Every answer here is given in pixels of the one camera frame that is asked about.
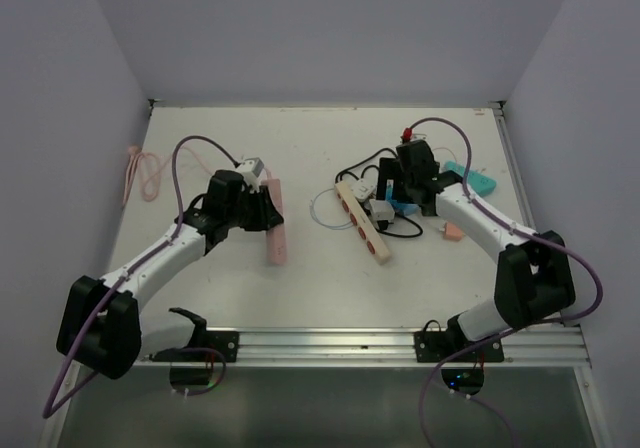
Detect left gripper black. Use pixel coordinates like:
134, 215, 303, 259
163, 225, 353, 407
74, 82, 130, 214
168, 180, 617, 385
225, 184, 283, 231

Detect pink power strip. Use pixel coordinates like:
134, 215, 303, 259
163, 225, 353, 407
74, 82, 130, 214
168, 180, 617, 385
263, 178, 287, 266

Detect blue white plug adapter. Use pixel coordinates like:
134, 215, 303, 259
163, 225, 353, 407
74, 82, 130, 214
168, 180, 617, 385
388, 198, 419, 217

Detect thin pink usb cable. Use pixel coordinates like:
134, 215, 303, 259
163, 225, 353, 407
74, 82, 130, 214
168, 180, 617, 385
430, 147, 459, 169

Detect beige power strip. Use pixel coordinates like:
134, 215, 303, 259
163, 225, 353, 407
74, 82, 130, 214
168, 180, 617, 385
334, 181, 391, 265

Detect black power cord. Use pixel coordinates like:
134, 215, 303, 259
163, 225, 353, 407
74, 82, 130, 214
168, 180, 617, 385
335, 147, 426, 242

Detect salmon pink usb charger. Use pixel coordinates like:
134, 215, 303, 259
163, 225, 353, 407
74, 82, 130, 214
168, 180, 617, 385
441, 222, 465, 242

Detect teal triangular power socket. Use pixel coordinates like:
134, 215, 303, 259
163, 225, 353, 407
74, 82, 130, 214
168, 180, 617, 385
442, 161, 497, 197

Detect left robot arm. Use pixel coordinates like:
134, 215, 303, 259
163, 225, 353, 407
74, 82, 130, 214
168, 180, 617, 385
56, 170, 284, 379

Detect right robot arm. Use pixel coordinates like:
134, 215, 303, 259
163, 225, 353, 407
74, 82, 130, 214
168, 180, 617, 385
378, 140, 575, 361

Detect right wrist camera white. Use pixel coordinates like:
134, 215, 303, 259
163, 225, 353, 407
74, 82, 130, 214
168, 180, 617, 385
401, 127, 427, 144

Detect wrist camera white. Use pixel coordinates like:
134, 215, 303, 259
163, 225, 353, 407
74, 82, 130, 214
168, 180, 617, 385
401, 127, 427, 144
236, 157, 264, 191

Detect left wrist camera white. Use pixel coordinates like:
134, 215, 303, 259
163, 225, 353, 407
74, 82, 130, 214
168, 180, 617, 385
236, 157, 264, 191

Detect light blue thin cable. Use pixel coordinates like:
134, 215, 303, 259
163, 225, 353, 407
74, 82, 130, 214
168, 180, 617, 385
308, 187, 351, 232

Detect thick pink coiled cord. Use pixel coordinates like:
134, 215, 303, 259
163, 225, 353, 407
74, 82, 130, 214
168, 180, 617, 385
123, 143, 211, 203

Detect left black base bracket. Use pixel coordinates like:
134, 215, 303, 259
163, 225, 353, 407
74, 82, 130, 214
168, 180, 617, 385
149, 330, 240, 389

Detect black base bracket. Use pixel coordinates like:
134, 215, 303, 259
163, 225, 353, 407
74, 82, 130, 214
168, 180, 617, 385
149, 330, 240, 389
413, 319, 505, 396

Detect right black base bracket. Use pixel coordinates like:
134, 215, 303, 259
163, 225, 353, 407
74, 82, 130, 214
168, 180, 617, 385
413, 319, 505, 396

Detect aluminium frame rail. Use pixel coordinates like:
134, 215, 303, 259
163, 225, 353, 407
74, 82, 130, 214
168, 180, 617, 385
134, 325, 594, 367

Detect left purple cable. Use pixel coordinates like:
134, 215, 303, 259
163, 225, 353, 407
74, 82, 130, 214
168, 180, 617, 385
42, 135, 241, 419

